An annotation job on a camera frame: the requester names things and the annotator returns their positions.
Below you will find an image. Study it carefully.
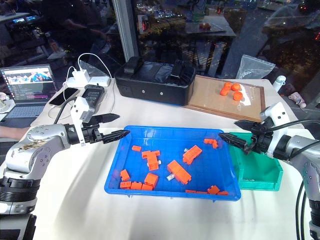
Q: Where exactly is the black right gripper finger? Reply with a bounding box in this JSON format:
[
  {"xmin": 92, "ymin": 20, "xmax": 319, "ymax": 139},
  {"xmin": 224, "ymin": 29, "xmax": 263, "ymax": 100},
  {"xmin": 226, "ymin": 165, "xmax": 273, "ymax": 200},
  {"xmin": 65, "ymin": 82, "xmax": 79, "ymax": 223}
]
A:
[
  {"xmin": 234, "ymin": 119, "xmax": 259, "ymax": 131},
  {"xmin": 218, "ymin": 132, "xmax": 254, "ymax": 151}
]

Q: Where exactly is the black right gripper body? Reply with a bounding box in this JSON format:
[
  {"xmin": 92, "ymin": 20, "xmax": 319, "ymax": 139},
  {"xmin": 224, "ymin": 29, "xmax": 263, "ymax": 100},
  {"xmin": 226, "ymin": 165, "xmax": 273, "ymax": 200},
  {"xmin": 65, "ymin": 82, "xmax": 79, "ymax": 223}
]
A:
[{"xmin": 244, "ymin": 119, "xmax": 274, "ymax": 154}]

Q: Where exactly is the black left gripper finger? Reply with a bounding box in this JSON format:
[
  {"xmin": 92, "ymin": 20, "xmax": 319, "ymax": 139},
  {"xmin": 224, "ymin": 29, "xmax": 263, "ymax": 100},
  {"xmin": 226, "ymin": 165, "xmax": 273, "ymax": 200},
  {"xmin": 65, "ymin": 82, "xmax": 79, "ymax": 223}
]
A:
[
  {"xmin": 101, "ymin": 129, "xmax": 132, "ymax": 145},
  {"xmin": 92, "ymin": 113, "xmax": 121, "ymax": 124}
]

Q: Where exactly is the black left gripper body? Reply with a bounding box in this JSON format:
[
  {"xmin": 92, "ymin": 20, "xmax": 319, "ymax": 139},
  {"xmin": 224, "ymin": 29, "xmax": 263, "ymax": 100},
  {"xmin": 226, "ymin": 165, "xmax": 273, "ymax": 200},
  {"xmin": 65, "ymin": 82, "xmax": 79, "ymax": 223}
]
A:
[{"xmin": 81, "ymin": 119, "xmax": 105, "ymax": 145}]

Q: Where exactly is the green plastic bin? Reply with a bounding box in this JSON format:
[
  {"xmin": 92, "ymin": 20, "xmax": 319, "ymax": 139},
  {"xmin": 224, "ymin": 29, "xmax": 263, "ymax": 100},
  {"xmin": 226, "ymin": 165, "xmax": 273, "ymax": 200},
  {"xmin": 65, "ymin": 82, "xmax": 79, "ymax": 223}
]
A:
[{"xmin": 228, "ymin": 131, "xmax": 285, "ymax": 192}]

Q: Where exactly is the orange L-shaped plastic part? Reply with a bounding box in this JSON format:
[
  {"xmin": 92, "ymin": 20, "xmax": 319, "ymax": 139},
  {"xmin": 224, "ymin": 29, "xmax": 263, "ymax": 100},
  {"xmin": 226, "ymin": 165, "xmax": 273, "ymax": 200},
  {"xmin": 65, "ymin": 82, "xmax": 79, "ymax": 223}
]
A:
[{"xmin": 203, "ymin": 138, "xmax": 219, "ymax": 150}]

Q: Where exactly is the black power adapter brick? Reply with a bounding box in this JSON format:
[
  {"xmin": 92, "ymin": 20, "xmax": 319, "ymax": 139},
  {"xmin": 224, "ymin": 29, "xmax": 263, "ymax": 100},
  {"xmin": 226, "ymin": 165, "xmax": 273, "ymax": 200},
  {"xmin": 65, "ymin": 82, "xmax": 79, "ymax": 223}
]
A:
[{"xmin": 80, "ymin": 84, "xmax": 106, "ymax": 115}]

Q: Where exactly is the white power strip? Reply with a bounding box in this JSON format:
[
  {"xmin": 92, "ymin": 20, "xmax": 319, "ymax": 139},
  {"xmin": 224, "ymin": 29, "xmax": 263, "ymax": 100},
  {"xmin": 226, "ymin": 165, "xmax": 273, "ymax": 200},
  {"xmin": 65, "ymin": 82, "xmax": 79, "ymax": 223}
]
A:
[{"xmin": 65, "ymin": 75, "xmax": 112, "ymax": 88}]

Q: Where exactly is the orange T-shaped plastic part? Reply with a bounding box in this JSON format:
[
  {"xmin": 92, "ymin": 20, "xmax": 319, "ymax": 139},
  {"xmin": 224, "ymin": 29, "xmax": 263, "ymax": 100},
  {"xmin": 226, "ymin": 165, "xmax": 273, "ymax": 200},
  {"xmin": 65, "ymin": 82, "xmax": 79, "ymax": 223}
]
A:
[{"xmin": 141, "ymin": 150, "xmax": 161, "ymax": 172}]

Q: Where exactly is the brown wooden board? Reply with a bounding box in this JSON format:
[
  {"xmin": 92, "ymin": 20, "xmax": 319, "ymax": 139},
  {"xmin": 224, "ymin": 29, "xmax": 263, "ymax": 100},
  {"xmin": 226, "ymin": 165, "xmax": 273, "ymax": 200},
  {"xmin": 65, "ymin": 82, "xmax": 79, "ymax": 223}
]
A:
[{"xmin": 183, "ymin": 74, "xmax": 266, "ymax": 124}]

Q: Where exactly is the orange plastic housing part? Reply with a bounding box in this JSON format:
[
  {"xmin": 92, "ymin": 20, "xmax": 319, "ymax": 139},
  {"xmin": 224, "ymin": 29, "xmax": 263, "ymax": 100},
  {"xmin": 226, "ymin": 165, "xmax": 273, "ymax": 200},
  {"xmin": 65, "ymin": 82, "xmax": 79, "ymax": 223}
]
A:
[{"xmin": 182, "ymin": 145, "xmax": 203, "ymax": 165}]

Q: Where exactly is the black smartphone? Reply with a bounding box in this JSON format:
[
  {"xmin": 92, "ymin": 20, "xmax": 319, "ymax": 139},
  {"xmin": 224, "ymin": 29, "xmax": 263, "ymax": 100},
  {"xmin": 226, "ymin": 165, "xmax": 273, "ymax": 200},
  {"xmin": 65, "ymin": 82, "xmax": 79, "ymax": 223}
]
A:
[{"xmin": 48, "ymin": 87, "xmax": 80, "ymax": 107}]

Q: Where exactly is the blue plastic tray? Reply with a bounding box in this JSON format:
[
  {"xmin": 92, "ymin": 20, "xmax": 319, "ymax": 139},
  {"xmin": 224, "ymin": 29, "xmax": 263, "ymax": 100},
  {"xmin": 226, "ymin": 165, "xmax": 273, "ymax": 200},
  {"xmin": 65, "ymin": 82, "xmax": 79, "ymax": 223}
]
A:
[{"xmin": 103, "ymin": 125, "xmax": 242, "ymax": 202}]

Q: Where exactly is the white bottle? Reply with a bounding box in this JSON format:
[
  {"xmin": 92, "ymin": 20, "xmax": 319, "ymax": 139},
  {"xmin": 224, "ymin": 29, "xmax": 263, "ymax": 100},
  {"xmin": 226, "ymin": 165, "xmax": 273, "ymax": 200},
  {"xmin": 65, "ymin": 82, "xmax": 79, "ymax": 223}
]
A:
[{"xmin": 271, "ymin": 75, "xmax": 287, "ymax": 92}]

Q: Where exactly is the pink and white small toy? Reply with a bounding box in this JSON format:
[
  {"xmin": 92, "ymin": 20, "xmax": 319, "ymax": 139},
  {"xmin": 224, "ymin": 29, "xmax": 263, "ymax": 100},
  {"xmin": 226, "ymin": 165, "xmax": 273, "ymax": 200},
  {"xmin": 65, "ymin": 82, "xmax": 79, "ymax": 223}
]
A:
[{"xmin": 288, "ymin": 91, "xmax": 307, "ymax": 109}]

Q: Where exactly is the square orange building block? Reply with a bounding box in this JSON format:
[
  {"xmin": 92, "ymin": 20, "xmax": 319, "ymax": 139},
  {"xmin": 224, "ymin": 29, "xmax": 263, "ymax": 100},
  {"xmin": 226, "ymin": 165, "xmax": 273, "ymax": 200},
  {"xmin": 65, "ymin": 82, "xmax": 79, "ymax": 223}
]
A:
[{"xmin": 144, "ymin": 172, "xmax": 160, "ymax": 187}]

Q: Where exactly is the clear plastic zip bag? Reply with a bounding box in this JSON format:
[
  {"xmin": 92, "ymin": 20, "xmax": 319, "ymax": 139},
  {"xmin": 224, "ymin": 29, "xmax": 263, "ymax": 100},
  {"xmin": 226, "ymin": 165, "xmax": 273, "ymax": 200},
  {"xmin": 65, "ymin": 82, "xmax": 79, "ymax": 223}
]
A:
[{"xmin": 235, "ymin": 54, "xmax": 276, "ymax": 81}]

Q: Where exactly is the black carrying case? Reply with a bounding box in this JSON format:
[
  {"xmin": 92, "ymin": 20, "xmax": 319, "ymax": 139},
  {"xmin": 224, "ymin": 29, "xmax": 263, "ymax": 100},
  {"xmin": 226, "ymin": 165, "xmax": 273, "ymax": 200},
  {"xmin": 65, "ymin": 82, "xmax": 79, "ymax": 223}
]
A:
[{"xmin": 114, "ymin": 56, "xmax": 197, "ymax": 107}]

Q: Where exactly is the orange rectangular plastic housing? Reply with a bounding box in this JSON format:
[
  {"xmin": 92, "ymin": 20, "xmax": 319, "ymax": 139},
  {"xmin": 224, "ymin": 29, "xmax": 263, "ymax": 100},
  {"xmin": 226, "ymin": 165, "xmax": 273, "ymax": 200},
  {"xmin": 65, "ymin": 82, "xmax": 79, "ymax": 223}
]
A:
[{"xmin": 166, "ymin": 160, "xmax": 193, "ymax": 186}]

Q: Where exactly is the open grey laptop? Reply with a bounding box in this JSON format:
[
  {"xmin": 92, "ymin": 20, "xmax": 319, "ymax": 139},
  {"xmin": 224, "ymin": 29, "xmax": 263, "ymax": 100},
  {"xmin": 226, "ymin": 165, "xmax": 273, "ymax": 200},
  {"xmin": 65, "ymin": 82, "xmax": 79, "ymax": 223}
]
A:
[{"xmin": 0, "ymin": 64, "xmax": 59, "ymax": 127}]

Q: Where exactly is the white rounded object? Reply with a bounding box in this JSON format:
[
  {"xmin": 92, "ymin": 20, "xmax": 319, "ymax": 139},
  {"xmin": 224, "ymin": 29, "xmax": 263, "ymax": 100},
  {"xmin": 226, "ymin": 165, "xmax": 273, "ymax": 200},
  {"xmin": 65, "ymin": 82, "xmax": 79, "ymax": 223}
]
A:
[{"xmin": 0, "ymin": 91, "xmax": 13, "ymax": 114}]

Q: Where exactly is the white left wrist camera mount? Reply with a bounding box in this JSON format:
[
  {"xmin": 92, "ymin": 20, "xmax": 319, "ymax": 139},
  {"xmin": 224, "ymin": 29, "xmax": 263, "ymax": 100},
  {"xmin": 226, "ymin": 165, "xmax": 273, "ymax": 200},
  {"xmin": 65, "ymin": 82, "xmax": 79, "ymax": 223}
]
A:
[{"xmin": 69, "ymin": 96, "xmax": 94, "ymax": 147}]

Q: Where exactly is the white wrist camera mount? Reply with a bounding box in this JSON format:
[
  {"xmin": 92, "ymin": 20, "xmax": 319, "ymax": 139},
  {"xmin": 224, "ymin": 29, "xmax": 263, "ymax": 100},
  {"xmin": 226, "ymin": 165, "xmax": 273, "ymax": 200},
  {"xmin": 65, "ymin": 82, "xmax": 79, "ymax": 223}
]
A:
[
  {"xmin": 69, "ymin": 96, "xmax": 94, "ymax": 147},
  {"xmin": 259, "ymin": 101, "xmax": 293, "ymax": 159}
]

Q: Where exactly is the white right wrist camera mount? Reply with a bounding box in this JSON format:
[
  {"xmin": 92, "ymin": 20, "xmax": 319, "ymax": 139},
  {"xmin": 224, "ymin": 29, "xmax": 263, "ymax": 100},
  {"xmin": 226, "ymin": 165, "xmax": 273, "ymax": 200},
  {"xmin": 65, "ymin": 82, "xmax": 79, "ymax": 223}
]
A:
[{"xmin": 259, "ymin": 101, "xmax": 293, "ymax": 159}]

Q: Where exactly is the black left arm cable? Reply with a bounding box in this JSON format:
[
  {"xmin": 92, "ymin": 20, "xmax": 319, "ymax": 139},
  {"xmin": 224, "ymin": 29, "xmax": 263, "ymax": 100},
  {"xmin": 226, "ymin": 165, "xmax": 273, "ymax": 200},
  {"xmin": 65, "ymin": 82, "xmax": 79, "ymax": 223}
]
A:
[{"xmin": 53, "ymin": 96, "xmax": 77, "ymax": 125}]

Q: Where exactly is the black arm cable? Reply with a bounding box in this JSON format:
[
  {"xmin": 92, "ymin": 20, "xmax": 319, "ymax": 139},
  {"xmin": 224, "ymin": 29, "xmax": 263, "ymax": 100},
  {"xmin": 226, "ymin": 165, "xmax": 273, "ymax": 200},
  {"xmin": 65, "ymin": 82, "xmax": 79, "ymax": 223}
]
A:
[
  {"xmin": 53, "ymin": 96, "xmax": 77, "ymax": 125},
  {"xmin": 294, "ymin": 179, "xmax": 311, "ymax": 240}
]

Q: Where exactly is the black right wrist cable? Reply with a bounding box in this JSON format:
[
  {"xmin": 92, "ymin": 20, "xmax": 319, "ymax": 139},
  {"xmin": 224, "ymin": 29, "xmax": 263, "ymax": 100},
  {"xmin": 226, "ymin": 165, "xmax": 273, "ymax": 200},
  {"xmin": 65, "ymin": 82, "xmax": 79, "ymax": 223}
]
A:
[{"xmin": 270, "ymin": 119, "xmax": 320, "ymax": 133}]

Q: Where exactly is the white wall charger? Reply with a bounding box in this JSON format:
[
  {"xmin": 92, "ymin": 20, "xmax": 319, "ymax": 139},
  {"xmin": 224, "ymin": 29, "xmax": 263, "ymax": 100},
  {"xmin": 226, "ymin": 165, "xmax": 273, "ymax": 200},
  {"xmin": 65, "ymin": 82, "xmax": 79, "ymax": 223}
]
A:
[{"xmin": 72, "ymin": 69, "xmax": 91, "ymax": 82}]

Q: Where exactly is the thin white cable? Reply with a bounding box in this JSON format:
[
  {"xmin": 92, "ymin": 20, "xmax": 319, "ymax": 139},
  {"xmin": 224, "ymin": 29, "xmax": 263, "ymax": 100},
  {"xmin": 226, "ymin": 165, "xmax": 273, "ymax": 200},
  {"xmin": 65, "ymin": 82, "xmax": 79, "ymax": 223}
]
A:
[{"xmin": 48, "ymin": 65, "xmax": 76, "ymax": 120}]

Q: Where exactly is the white looped charging cable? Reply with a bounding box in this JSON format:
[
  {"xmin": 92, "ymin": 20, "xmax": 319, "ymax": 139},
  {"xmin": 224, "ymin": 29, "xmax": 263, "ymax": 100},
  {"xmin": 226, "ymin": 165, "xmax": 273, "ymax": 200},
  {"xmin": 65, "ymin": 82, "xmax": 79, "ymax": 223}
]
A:
[{"xmin": 77, "ymin": 52, "xmax": 113, "ymax": 79}]

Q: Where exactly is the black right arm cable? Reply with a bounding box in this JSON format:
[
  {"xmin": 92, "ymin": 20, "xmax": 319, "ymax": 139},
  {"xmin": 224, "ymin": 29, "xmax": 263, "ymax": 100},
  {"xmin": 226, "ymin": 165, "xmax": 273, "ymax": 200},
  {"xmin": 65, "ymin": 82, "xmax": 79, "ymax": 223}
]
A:
[{"xmin": 294, "ymin": 179, "xmax": 311, "ymax": 240}]

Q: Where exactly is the grey window frame pillar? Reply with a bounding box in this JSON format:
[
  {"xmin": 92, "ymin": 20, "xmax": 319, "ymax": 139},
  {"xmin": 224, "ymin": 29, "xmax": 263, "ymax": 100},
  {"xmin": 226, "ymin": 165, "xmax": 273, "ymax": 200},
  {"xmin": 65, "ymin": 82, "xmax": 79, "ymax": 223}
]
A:
[{"xmin": 111, "ymin": 0, "xmax": 140, "ymax": 64}]

